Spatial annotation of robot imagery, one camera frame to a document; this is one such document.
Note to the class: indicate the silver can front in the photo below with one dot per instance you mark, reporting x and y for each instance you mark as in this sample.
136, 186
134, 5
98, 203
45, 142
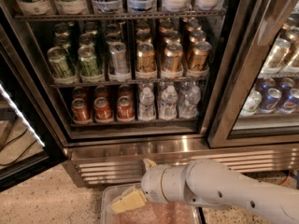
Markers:
118, 57

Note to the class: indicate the clear plastic bin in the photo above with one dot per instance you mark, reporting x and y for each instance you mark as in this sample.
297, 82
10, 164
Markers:
151, 213

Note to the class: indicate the water bottle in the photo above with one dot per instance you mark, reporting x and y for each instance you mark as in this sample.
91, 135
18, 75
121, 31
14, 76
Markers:
168, 103
146, 104
188, 109

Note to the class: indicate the gold can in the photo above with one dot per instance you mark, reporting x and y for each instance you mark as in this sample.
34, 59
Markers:
198, 56
145, 58
172, 57

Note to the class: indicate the green can front left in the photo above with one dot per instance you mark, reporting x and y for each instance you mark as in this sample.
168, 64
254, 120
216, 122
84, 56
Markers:
60, 62

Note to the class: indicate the water bottle front left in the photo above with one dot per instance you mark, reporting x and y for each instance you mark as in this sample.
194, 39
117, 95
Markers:
146, 104

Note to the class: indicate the red coke can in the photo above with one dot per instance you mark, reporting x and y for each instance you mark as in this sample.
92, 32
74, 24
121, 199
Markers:
125, 90
80, 110
125, 108
102, 109
101, 91
79, 92

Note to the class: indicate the gold can front middle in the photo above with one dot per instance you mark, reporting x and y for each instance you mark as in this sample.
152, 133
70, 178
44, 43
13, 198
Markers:
172, 57

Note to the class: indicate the steel fridge bottom grille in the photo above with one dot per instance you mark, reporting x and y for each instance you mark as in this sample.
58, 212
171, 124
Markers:
97, 164

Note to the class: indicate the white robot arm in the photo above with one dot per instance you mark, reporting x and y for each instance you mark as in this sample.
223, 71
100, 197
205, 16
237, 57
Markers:
210, 184

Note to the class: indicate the water bottle front middle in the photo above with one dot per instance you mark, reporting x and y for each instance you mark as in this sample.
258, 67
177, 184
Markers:
168, 103

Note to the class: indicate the blue pepsi can front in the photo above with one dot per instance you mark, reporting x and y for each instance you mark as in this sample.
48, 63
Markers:
270, 100

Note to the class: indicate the blue pepsi can right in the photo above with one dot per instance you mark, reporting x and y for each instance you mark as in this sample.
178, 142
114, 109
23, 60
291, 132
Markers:
289, 101

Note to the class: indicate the blue pepsi can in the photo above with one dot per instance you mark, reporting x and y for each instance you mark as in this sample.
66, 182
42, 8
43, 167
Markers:
289, 101
270, 100

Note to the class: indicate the closed fridge right door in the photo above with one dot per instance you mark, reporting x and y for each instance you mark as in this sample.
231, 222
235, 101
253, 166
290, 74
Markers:
255, 26

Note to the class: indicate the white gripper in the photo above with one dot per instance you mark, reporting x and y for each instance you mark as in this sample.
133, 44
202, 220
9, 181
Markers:
151, 182

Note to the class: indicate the gold can front right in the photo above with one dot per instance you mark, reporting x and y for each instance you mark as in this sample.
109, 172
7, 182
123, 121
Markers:
198, 56

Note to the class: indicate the water bottle front right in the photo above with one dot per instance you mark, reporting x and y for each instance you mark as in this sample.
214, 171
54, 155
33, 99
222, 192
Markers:
188, 109

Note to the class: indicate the open fridge glass door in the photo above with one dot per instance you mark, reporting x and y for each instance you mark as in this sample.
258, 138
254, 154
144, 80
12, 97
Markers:
28, 146

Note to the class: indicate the white can behind glass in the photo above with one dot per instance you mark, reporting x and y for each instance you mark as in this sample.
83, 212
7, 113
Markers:
251, 104

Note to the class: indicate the green can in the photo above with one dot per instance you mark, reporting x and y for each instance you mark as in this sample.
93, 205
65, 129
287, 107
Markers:
90, 67
60, 62

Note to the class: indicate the gold can front left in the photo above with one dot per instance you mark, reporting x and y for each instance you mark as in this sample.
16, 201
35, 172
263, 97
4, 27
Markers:
145, 58

